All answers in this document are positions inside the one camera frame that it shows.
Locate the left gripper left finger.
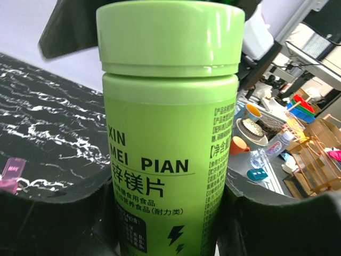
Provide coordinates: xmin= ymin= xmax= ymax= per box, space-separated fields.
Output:
xmin=1 ymin=178 xmax=117 ymax=255

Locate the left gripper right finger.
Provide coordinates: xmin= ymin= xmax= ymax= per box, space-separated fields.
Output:
xmin=218 ymin=170 xmax=340 ymax=255

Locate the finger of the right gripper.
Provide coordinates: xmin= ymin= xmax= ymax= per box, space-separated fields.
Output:
xmin=38 ymin=0 xmax=102 ymax=59

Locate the pink weekly pill organizer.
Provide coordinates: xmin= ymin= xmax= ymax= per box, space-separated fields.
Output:
xmin=1 ymin=157 xmax=26 ymax=194

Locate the green pill bottle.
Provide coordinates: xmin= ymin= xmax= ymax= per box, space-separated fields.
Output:
xmin=96 ymin=1 xmax=245 ymax=255

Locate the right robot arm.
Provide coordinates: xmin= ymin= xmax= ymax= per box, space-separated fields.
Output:
xmin=39 ymin=1 xmax=278 ymax=94

